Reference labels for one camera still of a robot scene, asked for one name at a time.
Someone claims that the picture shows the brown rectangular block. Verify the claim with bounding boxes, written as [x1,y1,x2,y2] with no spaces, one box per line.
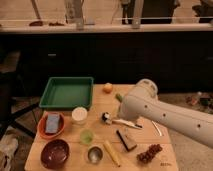
[116,129,137,152]

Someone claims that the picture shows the silver metal fork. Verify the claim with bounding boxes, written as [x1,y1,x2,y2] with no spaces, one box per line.
[151,121,163,137]

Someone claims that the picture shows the blue sponge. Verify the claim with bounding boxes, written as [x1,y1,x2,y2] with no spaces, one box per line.
[45,114,60,134]

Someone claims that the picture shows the dark red bowl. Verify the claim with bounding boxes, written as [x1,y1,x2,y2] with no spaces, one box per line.
[40,139,70,169]

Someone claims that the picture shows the orange fruit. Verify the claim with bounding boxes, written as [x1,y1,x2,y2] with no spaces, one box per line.
[103,83,113,93]

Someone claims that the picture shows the bunch of dark grapes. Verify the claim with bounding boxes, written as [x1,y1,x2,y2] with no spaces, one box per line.
[137,144,162,164]

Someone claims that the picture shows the white handled dish brush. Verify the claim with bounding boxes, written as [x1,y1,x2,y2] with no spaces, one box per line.
[102,112,142,129]

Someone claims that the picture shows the yellow corn cob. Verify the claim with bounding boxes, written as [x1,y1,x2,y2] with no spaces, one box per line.
[104,141,121,167]

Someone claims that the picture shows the orange plate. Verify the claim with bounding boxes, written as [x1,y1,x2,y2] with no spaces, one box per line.
[37,112,65,140]

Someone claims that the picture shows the green translucent cup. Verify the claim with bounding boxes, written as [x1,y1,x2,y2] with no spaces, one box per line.
[80,129,94,145]

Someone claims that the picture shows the white plastic cup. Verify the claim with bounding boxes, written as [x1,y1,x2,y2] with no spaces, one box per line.
[71,107,88,124]

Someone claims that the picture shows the green plastic tray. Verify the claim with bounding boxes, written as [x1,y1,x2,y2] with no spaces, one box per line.
[39,77,94,110]

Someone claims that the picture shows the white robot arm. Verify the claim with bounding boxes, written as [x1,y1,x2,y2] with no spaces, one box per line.
[118,79,213,148]

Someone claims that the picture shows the green chili pepper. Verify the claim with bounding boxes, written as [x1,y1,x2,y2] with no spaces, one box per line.
[115,93,123,103]

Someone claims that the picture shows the small steel cup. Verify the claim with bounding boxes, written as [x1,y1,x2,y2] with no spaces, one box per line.
[88,146,103,164]

